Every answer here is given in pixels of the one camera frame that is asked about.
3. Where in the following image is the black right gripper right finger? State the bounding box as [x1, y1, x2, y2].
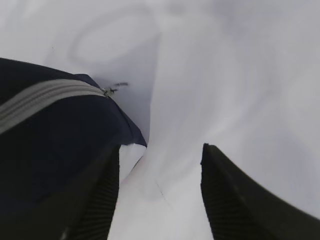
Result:
[200, 143, 320, 240]

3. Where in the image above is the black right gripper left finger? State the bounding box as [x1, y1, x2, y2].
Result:
[0, 145, 120, 240]

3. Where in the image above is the navy blue lunch bag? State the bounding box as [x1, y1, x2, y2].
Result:
[0, 58, 146, 219]

